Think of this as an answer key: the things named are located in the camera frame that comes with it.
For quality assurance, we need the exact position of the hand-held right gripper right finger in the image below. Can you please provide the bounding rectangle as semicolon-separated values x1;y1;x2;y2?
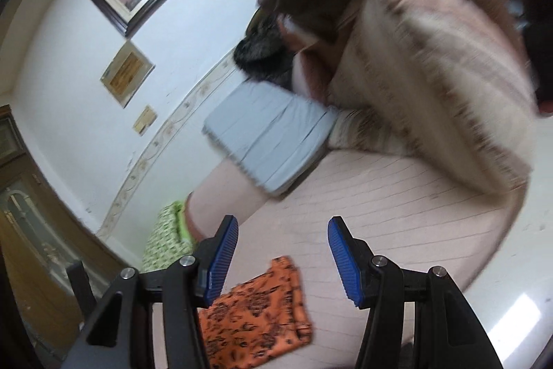
327;216;504;369

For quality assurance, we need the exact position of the green checkered pillow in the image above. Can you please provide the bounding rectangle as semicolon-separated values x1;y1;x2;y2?
142;200;195;272

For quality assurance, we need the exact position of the dark fur garment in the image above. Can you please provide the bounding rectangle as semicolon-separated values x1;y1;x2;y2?
233;8;303;89

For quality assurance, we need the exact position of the grey blue pillow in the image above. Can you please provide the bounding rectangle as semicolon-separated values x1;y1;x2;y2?
203;83;340;197

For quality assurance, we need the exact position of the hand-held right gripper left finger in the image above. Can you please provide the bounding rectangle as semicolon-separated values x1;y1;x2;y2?
65;215;240;369

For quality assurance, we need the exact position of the pink bolster cushion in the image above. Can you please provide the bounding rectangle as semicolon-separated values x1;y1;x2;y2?
187;157;281;242

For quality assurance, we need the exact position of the white lacy cloth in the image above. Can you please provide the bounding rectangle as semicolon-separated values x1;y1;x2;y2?
276;15;312;50

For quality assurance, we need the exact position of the wall electrical panel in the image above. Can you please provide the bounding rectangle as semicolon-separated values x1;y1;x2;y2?
100;40;155;109

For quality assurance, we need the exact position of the orange floral blouse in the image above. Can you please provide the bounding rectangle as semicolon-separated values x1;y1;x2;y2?
196;257;312;369

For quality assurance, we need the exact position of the striped sofa cushion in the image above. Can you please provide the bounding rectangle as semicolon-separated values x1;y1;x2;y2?
326;0;538;197

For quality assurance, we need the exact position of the reddish brown cloth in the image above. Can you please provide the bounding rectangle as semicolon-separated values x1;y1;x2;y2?
298;36;348;95

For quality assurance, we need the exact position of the wooden door with glass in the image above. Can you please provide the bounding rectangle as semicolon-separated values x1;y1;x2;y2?
0;105;143;369

